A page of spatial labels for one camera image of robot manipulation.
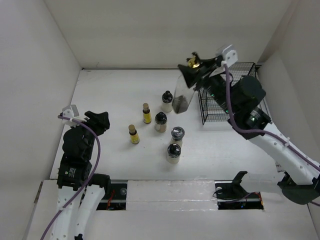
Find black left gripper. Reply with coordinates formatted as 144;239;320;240
71;110;109;158

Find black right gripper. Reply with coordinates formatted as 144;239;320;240
178;56;238;115

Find white spice jar far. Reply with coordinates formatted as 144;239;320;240
161;90;173;113

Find glass bottle dark contents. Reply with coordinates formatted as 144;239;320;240
172;52;199;114

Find metal base rail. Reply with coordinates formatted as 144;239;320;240
97;179;264;212

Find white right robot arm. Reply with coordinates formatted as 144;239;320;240
172;54;320;205

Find white spice jar near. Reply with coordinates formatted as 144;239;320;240
166;143;182;164

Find yellow label bottle near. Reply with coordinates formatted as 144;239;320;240
128;124;140;144

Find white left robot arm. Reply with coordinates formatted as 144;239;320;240
45;110;112;240

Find spice jar foil lid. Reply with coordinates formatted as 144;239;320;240
170;126;185;147

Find black wire basket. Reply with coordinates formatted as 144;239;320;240
198;62;270;128

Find brown spice jar black lid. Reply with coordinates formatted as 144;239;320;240
154;111;168;133

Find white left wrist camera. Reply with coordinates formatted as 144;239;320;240
61;104;80;127

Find white spice jar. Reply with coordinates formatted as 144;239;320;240
161;90;173;113
166;143;182;164

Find yellow label bottle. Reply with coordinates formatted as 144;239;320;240
142;102;152;124
128;124;140;144

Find yellow label bottle far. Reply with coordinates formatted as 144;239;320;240
142;102;152;124

